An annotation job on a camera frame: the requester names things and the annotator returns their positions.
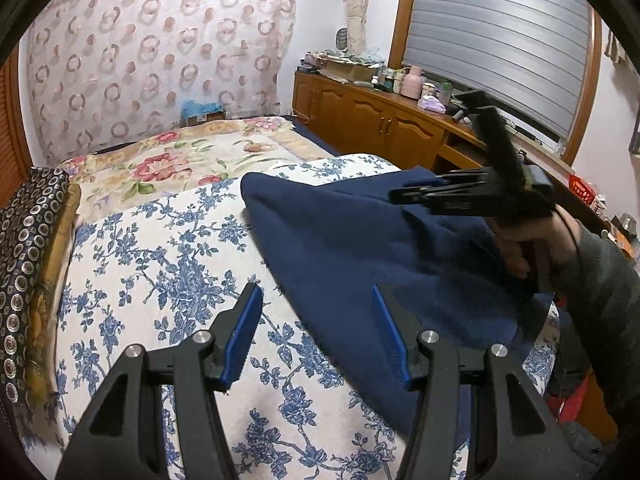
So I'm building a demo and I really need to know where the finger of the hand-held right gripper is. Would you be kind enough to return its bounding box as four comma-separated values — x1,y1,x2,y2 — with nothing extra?
389,186,496,216
406,170,493,192

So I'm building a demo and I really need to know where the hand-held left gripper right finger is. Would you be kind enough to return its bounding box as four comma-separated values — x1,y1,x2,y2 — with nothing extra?
372,284,586,480

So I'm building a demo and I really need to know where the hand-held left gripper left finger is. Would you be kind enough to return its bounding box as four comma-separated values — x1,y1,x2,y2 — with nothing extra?
55,282,264,480

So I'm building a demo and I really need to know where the navy sweatshirt with orange print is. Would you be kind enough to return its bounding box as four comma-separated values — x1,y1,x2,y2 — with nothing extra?
240,167,556,436

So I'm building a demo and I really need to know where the person's right forearm grey sleeve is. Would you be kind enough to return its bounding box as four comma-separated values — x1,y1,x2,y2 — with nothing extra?
547,227,640,446

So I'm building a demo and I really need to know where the person's right hand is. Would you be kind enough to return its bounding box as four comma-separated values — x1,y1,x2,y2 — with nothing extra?
492,206,584,280

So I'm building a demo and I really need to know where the red plastic basket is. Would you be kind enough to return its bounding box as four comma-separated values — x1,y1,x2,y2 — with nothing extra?
569,174,598,203

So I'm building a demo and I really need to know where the wooden cabinet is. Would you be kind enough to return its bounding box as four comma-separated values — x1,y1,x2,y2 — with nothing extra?
291,70,621,241

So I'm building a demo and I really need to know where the white quilt with blue flowers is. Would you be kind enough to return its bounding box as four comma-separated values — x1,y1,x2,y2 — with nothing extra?
10,152,561,480

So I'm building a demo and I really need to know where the grey window blind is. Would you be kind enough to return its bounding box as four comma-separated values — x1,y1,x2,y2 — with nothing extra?
402,0,593,141

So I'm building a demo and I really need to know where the open cardboard box with clutter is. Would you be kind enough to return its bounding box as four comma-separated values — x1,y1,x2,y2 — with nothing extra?
320,57,373,83

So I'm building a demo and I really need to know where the beige blanket with pink flowers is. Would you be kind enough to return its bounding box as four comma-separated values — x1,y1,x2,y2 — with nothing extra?
57,115,346,226

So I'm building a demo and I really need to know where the red cloth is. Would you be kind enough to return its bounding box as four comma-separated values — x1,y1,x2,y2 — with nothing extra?
545,375,591,426

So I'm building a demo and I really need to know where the beige lace curtain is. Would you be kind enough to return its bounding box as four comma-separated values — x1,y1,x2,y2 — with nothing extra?
340,0,376,58

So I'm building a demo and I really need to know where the gold patterned cushion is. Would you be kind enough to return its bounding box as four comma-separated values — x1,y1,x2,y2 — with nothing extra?
25,182,83,406

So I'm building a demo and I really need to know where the small cardboard box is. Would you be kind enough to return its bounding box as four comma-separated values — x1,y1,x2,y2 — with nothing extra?
182,110,226,127

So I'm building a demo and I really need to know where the light blue cloth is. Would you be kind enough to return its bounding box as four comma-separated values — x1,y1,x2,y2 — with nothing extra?
180,99,225,118

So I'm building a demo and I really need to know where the sheer curtain with pink rings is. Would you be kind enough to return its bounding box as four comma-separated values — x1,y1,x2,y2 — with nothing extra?
25,0,298,166

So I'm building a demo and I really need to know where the wooden window frame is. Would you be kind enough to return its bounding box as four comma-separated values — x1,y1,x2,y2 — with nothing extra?
387,0,603,176

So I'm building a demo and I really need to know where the dark cushion with ring pattern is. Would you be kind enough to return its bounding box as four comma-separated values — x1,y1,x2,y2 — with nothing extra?
0,166,71,411

